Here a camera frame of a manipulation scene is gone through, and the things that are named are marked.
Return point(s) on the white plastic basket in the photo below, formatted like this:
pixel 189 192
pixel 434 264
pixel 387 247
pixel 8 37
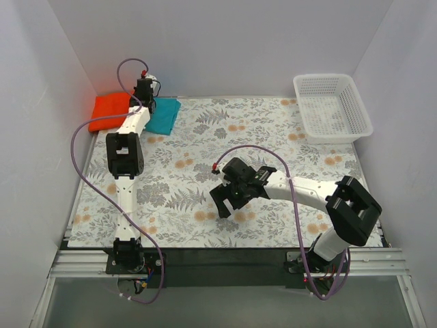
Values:
pixel 331 108

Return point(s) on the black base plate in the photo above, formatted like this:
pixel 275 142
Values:
pixel 216 267

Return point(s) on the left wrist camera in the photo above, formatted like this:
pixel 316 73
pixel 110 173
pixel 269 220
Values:
pixel 145 88

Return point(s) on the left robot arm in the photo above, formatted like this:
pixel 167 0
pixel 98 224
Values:
pixel 126 163

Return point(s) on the floral patterned table mat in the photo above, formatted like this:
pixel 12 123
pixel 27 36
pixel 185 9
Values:
pixel 173 192

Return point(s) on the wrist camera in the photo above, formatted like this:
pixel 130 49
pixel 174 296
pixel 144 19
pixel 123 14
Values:
pixel 145 88
pixel 237 170

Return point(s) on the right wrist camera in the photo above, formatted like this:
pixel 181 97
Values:
pixel 237 170

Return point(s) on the aluminium frame rail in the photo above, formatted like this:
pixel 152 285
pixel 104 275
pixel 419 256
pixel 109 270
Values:
pixel 79 263

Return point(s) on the folded orange t shirt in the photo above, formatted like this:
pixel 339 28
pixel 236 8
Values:
pixel 108 108

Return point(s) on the teal t shirt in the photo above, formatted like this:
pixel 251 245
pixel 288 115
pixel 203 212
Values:
pixel 163 119

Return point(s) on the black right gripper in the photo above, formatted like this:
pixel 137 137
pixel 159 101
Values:
pixel 230 194

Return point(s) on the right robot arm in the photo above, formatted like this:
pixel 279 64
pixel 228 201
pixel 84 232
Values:
pixel 352 210

